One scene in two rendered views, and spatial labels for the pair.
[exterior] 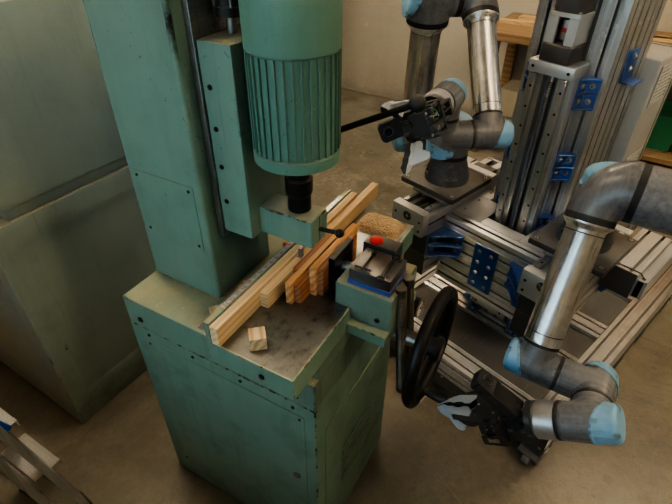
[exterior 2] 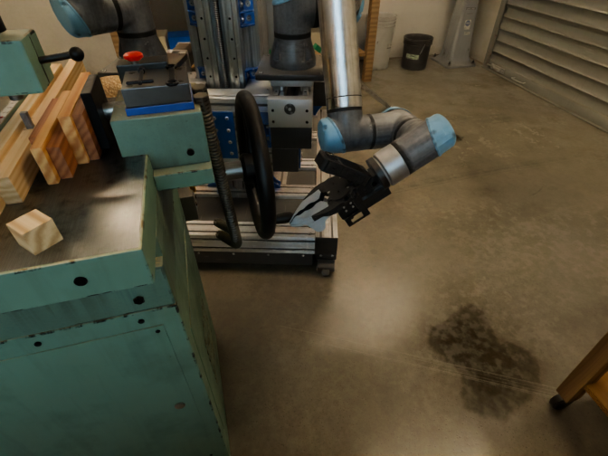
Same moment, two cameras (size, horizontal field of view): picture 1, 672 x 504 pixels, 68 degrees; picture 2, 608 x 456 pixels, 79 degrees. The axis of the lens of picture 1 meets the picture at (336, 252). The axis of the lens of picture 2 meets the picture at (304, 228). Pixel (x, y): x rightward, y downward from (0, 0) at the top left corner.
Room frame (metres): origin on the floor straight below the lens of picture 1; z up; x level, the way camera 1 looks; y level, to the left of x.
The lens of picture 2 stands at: (0.24, 0.17, 1.19)
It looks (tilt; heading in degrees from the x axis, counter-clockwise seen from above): 40 degrees down; 315
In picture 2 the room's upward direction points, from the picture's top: straight up
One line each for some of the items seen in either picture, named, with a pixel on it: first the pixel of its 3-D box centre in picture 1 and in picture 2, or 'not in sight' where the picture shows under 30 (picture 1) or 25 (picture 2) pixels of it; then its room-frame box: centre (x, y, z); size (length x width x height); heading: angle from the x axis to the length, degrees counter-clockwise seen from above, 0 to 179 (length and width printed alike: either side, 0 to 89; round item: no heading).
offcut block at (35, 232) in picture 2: (257, 338); (35, 232); (0.68, 0.16, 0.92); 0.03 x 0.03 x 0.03; 13
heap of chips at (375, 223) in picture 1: (380, 222); (113, 83); (1.11, -0.12, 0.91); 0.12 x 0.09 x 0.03; 61
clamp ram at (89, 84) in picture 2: (352, 268); (119, 109); (0.87, -0.04, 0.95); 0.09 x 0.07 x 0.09; 151
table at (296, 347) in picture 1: (342, 290); (119, 155); (0.88, -0.02, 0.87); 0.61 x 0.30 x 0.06; 151
